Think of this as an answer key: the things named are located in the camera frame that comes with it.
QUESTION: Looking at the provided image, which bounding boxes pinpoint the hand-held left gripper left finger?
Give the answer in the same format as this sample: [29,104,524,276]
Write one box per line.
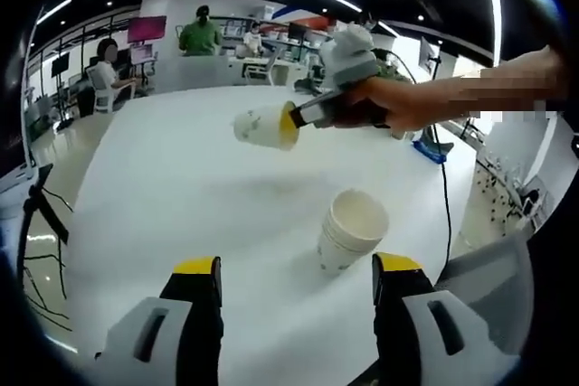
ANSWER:
[94,255,226,386]

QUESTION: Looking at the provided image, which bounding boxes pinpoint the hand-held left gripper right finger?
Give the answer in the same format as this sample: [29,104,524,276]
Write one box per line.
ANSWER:
[371,251,517,386]

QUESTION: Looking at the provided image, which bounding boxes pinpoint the green print paper cup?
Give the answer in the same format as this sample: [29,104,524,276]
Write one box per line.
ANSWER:
[233,103,300,152]

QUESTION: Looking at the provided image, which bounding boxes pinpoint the nested stack of paper cups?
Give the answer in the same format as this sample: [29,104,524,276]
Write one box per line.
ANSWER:
[318,188,390,278]

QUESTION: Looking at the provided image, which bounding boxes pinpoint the person's right hand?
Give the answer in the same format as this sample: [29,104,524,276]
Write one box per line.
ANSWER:
[333,75,439,131]

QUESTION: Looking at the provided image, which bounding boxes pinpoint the potted green plant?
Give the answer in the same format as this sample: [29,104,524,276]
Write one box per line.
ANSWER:
[374,52,413,85]

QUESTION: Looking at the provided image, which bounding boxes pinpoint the storage shelves with boxes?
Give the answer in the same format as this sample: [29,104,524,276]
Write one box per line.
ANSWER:
[219,5,338,64]

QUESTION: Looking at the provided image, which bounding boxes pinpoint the white mesh office chair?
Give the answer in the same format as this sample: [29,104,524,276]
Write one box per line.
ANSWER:
[242,48,282,88]

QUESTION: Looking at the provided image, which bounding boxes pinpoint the black monitor on stand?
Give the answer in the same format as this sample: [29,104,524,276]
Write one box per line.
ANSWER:
[418,35,443,89]

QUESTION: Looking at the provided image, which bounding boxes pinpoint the grey office chair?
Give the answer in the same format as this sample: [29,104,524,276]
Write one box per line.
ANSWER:
[432,231,538,356]

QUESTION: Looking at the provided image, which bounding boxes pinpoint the blue tissue box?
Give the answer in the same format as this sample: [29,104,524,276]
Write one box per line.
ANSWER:
[410,132,454,166]

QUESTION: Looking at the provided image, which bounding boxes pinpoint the grey partition panel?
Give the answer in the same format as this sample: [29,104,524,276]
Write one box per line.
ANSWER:
[173,54,231,89]

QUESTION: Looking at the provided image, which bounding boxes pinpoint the white table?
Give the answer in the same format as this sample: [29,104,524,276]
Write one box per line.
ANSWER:
[58,82,490,386]

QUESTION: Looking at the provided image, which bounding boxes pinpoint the black television on stand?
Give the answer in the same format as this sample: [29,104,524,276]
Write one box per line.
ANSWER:
[49,52,72,123]

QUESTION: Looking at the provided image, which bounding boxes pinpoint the black cable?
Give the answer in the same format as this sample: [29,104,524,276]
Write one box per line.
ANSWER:
[375,47,453,272]

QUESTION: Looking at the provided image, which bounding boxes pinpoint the pink wall screen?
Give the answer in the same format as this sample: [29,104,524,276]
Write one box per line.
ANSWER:
[126,15,168,44]

